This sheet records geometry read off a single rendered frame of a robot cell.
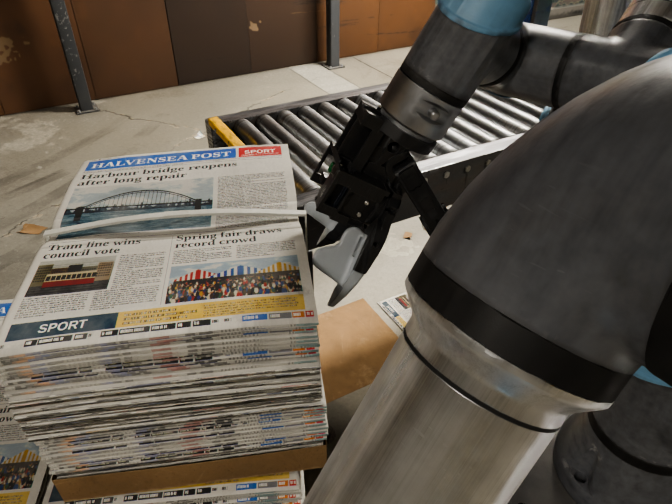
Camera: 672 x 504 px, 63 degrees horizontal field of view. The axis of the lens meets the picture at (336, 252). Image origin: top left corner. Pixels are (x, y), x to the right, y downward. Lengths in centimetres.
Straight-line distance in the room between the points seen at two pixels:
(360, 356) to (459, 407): 170
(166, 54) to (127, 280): 377
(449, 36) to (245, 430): 43
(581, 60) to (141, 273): 47
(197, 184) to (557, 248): 58
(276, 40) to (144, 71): 102
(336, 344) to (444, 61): 152
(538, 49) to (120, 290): 47
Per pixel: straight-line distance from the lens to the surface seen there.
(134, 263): 60
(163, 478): 66
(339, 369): 188
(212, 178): 73
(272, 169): 73
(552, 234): 19
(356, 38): 489
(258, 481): 67
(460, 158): 138
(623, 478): 67
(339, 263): 59
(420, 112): 54
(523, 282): 19
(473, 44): 53
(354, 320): 204
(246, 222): 64
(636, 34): 61
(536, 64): 60
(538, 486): 72
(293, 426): 59
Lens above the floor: 140
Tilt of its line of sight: 36 degrees down
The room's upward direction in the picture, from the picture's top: straight up
